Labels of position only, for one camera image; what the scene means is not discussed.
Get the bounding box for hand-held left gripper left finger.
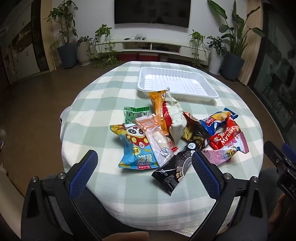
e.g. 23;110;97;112
21;149;102;241

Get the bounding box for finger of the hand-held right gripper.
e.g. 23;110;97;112
264;140;286;169
282;142;296;163

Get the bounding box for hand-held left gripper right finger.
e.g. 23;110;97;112
188;151;271;241

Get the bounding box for pink cartoon snack packet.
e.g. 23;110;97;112
201;132;250;166

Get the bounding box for black snack packet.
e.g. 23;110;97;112
151;142;198;197

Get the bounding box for gold snack packet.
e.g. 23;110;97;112
181;128;210;149

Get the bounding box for red candy packet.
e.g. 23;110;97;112
209;116;243;151

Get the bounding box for blue chips packet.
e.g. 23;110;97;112
199;108;239;137

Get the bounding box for brown red patterned snack packet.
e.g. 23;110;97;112
183;112;200;132

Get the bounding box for clear pink sausage packet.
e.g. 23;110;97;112
135;113;174;167

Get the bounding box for blue panda snack packet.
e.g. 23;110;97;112
109;124;160;171

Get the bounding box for cream white snack packet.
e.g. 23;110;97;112
162;91;188;143

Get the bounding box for thin red snack packet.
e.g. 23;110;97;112
162;102;179;152

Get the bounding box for green snack packet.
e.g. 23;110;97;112
124;106;151;126

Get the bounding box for orange snack packet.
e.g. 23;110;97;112
149;89;170;137

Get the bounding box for white plastic tray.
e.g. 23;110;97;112
137;67;219;100

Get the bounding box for person's right hand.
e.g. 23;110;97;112
273;193;296;223

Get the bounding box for green white checked tablecloth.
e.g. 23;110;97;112
59;61;264;237

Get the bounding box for glass sliding door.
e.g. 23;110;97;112
247;0;296;144

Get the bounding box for large-leaf plant dark pot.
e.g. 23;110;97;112
208;0;266;82

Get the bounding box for bushy plant tall white pot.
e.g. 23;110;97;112
206;35;229;75

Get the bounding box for beige curtain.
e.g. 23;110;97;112
238;0;263;87

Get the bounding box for tall tree in blue pot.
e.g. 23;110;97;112
44;0;79;69

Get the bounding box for small plant ribbed white pot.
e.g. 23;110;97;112
77;36;92;67

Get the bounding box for thin leafy plant on stand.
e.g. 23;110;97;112
49;39;61;70

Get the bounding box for trailing vine plant on cabinet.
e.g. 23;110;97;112
188;30;210;68

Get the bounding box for white television cabinet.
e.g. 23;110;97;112
92;40;210;59

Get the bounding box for trailing pothos on stand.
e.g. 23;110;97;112
92;24;120;68

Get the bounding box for cables and devices bundle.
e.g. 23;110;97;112
124;34;148;41

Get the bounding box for black wall television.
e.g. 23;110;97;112
114;0;192;29

